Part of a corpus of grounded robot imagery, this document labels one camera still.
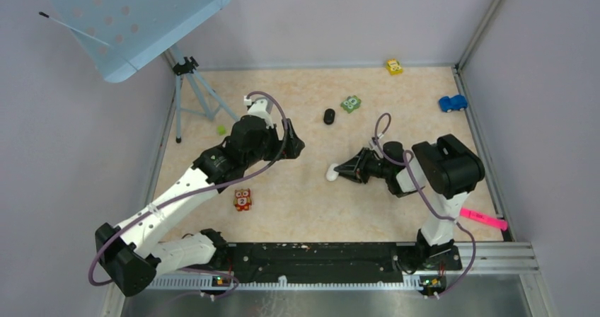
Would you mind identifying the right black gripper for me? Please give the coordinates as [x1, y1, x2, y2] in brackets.
[335, 147, 391, 184]

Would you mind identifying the white earbud charging case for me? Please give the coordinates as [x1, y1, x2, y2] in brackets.
[325, 163, 339, 182]

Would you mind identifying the black earbud charging case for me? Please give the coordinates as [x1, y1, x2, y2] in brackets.
[323, 108, 336, 125]

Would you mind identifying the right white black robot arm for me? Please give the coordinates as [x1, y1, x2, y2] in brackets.
[325, 134, 485, 269]

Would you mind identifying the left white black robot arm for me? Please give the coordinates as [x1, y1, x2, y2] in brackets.
[88, 115, 306, 297]

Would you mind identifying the green owl toy block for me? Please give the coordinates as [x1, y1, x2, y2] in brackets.
[340, 96, 362, 114]

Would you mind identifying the red owl toy block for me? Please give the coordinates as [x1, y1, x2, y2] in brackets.
[233, 189, 253, 212]

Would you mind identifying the light blue tripod stand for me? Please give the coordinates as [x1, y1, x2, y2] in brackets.
[166, 44, 240, 144]

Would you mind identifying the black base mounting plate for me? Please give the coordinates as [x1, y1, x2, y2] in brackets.
[183, 241, 463, 287]

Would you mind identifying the blue toy car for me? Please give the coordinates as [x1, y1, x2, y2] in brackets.
[438, 94, 468, 113]

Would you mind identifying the pink plastic block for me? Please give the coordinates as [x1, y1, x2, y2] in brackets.
[460, 208, 508, 231]

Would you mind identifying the light blue perforated board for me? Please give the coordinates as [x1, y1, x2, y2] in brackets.
[50, 0, 231, 83]

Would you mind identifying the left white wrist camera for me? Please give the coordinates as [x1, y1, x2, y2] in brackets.
[243, 96, 275, 129]

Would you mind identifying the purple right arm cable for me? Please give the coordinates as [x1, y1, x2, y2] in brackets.
[373, 113, 477, 298]

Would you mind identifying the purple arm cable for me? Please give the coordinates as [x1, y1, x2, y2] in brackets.
[373, 113, 477, 298]
[88, 91, 289, 288]

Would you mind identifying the aluminium frame rail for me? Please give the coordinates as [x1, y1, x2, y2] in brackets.
[101, 241, 548, 316]

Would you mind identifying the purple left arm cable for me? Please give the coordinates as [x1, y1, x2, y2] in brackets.
[88, 91, 289, 288]

